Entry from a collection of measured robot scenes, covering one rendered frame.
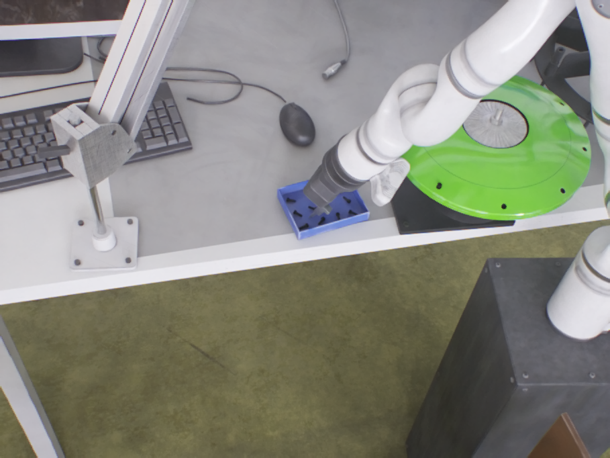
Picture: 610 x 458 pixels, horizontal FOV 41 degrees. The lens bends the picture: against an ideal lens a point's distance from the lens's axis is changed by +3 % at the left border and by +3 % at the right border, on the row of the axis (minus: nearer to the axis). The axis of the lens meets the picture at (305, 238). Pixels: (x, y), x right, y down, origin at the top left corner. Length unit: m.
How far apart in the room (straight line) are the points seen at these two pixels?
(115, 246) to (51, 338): 1.03
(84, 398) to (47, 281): 0.95
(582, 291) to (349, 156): 0.41
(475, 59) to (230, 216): 0.54
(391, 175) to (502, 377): 0.40
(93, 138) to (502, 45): 0.53
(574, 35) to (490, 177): 0.48
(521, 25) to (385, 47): 0.73
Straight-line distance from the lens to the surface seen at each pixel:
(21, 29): 1.59
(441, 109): 1.03
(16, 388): 1.70
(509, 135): 1.30
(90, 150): 1.12
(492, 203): 1.23
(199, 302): 2.32
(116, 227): 1.34
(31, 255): 1.34
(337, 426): 2.17
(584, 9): 0.88
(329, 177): 1.22
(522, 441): 1.56
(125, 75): 1.10
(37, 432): 1.90
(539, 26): 0.96
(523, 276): 1.44
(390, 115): 1.12
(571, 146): 1.33
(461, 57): 0.99
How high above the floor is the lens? 1.99
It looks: 54 degrees down
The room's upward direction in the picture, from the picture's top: 7 degrees clockwise
